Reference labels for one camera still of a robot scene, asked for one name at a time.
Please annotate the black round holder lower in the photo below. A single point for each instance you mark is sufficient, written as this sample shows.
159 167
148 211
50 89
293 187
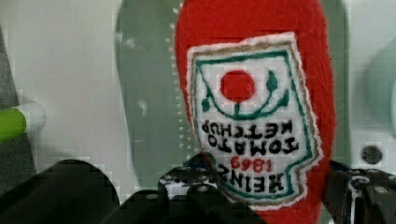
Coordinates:
69 192

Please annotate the green oval strainer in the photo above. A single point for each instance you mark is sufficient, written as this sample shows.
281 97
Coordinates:
160 135

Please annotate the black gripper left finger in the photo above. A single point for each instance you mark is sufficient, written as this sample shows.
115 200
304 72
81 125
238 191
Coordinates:
185 195

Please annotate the red plush ketchup bottle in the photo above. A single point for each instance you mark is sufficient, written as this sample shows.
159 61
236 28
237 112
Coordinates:
257 82

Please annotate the green mug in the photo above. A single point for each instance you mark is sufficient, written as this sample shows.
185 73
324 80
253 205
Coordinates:
379 87

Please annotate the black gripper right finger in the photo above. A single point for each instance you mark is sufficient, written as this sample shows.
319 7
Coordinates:
360 196

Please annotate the green toy pepper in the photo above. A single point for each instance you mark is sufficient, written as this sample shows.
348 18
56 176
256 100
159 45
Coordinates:
12 124

